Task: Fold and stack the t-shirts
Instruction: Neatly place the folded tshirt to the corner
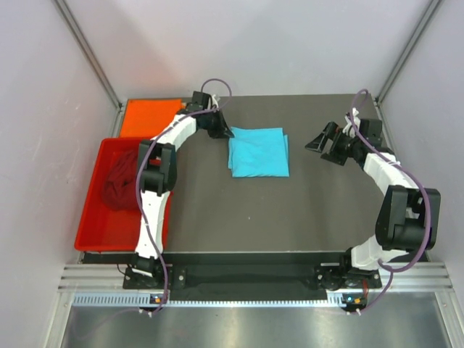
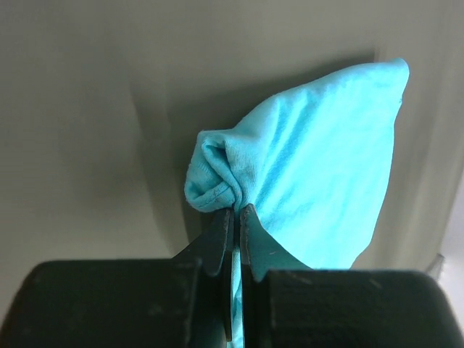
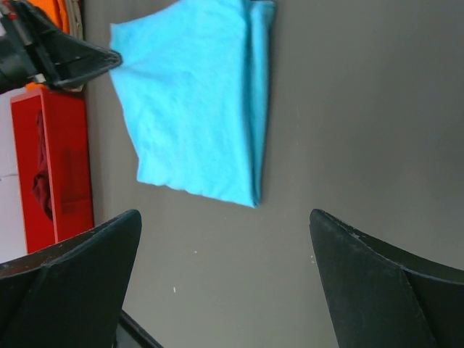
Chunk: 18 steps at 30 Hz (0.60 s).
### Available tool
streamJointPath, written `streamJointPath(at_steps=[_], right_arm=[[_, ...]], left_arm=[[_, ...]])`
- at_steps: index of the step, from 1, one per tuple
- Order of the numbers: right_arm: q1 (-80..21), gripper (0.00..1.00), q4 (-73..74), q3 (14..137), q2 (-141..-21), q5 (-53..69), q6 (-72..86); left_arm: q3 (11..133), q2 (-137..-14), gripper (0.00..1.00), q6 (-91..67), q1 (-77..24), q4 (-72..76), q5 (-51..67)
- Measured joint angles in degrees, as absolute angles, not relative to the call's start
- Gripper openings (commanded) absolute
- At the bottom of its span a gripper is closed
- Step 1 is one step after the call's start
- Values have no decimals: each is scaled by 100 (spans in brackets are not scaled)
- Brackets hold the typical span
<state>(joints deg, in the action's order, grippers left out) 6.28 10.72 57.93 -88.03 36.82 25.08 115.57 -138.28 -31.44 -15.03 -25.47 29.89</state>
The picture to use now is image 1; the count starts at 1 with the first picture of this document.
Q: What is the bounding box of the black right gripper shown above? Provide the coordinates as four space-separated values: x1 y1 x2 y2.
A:
305 122 363 166

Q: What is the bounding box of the light blue t shirt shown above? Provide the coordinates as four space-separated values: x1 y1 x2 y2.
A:
228 127 289 178

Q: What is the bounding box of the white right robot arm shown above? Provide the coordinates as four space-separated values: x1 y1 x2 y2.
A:
305 118 441 290

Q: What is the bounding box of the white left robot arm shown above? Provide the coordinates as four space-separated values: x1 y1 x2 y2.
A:
130 91 234 290

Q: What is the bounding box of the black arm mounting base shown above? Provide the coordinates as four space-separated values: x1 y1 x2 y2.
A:
123 252 382 302

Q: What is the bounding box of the folded orange t shirt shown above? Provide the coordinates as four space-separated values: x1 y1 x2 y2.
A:
119 99 183 138

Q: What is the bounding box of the dark red t shirt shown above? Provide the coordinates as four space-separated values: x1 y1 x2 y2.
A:
101 150 138 211

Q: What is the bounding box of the red plastic bin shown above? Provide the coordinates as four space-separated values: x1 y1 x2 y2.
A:
73 136 175 252

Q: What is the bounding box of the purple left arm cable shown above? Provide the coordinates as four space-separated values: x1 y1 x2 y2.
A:
134 78 233 320

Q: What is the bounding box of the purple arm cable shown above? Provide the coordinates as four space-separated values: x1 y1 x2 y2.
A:
134 78 233 320
347 88 434 316

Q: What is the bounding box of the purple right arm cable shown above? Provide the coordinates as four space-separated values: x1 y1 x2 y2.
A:
347 88 434 316

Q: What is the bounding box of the right aluminium frame post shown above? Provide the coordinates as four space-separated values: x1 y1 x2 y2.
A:
374 0 444 107

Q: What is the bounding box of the aluminium frame post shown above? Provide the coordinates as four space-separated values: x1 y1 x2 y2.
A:
374 0 444 107
51 0 123 109

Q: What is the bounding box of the left aluminium frame post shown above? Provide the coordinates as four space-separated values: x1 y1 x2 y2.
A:
51 0 123 109

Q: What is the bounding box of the aluminium front frame rail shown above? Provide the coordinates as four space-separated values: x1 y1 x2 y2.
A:
59 262 454 292

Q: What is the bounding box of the slotted grey cable duct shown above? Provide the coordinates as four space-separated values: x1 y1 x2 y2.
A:
72 292 362 309

